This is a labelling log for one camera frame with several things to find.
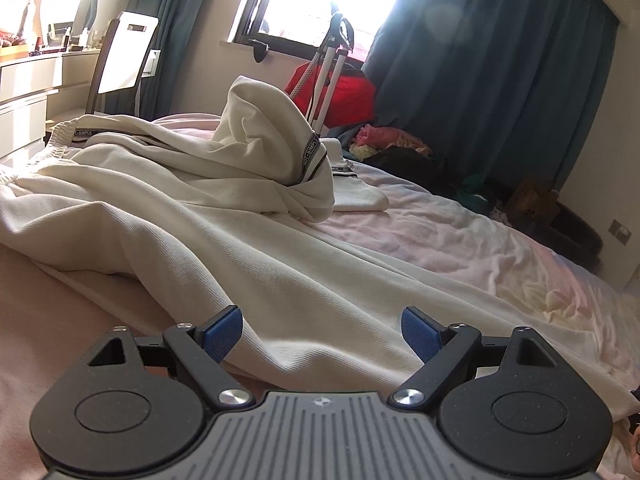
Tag window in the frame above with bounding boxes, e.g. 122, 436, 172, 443
227, 0, 426, 68

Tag wall socket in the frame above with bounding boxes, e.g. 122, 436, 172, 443
609, 219, 632, 247

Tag pile of mixed clothes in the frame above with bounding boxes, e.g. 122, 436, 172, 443
345, 122, 453, 186

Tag dark bin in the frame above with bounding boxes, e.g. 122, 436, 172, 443
544, 200, 604, 267

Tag teal curtain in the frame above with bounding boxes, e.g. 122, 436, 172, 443
122, 0, 267, 123
360, 0, 624, 197

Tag red bag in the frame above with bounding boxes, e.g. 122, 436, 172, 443
285, 60, 378, 133

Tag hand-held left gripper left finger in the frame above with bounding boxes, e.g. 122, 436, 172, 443
87, 305, 256, 409

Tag cream pants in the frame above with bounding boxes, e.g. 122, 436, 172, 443
0, 75, 617, 402

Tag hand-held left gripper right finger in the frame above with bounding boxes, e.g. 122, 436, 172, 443
390, 306, 557, 409

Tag white dresser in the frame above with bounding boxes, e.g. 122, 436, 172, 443
0, 47, 101, 161

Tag folded white cloth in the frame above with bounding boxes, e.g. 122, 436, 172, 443
320, 137, 391, 213

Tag white chair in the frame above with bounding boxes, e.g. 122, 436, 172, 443
85, 10, 162, 117

